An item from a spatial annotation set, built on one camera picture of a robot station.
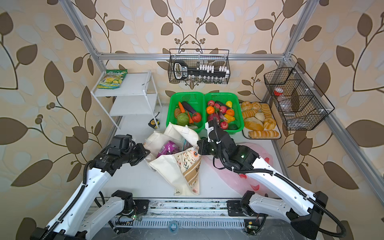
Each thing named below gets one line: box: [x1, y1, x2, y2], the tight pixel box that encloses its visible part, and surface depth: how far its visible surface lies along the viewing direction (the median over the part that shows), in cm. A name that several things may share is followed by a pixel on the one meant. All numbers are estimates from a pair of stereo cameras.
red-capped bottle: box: [273, 87, 293, 111], surface depth 83 cm
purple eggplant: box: [182, 101, 197, 115], surface depth 117 cm
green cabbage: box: [177, 113, 189, 127], surface depth 103 cm
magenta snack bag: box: [156, 140, 180, 158], surface depth 83 cm
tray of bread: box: [240, 101, 282, 140], surface depth 106 cm
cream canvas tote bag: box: [144, 122, 202, 196], surface depth 75 cm
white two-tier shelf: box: [90, 70, 162, 130], surface depth 88 cm
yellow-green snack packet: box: [96, 69, 128, 89], surface depth 86 cm
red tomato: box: [192, 112, 202, 123], surface depth 106 cm
